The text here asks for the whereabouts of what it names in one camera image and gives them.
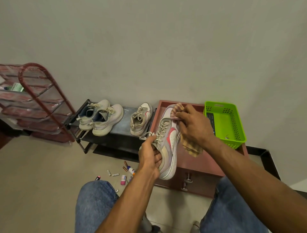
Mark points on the green plastic basket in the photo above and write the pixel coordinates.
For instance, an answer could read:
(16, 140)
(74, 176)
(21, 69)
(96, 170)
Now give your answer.
(227, 120)

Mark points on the white orange glue tube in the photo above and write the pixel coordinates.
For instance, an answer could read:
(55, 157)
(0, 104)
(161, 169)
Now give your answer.
(131, 170)

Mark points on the white pink sneaker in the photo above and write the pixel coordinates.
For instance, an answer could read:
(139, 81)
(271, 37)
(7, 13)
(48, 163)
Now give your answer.
(141, 124)
(168, 153)

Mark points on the pink highlighter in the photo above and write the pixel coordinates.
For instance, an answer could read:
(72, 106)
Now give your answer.
(97, 178)

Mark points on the red metal rack plastic-wrapped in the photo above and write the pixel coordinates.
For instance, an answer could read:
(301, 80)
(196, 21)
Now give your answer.
(33, 112)

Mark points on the red-brown drawer cabinet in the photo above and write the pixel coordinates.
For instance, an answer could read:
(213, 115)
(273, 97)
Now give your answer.
(206, 163)

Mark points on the person's right hand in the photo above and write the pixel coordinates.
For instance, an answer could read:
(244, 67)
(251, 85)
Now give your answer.
(196, 127)

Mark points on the person's left forearm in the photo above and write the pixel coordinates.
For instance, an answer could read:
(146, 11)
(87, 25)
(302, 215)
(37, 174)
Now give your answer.
(129, 204)

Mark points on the silver key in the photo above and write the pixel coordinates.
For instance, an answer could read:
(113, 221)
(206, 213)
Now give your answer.
(227, 137)

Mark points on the person's right forearm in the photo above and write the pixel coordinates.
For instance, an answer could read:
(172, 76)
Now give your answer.
(256, 184)

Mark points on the striped yellow cleaning cloth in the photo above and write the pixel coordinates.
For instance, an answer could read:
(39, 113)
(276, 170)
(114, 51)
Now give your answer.
(192, 147)

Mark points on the green white packet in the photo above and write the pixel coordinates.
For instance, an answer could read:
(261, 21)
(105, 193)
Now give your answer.
(15, 87)

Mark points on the person's left hand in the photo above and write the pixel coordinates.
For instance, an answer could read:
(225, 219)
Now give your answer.
(150, 158)

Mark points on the black remote control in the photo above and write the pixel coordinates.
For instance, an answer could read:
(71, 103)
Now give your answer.
(211, 120)

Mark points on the black shoe rack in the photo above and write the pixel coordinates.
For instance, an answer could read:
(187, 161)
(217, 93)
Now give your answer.
(122, 124)

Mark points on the person's grey slipper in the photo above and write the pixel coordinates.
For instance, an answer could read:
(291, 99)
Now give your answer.
(146, 224)
(195, 227)

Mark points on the black stool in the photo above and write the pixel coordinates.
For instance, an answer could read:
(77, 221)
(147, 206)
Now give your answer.
(156, 229)

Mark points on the person's right leg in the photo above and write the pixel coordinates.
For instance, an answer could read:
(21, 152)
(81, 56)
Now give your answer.
(232, 211)

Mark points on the grey-blue sneaker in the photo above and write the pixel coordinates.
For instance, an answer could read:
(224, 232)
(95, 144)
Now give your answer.
(104, 105)
(115, 114)

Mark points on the black baseboard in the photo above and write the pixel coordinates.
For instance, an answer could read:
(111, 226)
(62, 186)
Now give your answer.
(268, 160)

